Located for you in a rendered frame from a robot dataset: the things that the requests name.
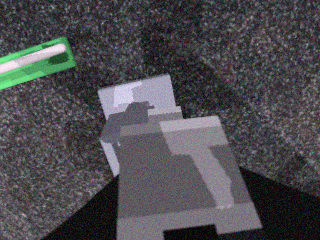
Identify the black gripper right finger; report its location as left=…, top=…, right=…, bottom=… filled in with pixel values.
left=238, top=165, right=320, bottom=240

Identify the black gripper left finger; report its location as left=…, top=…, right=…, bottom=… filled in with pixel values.
left=41, top=174, right=119, bottom=240

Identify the white pin with red cap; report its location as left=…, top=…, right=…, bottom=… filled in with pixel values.
left=0, top=43, right=67, bottom=74

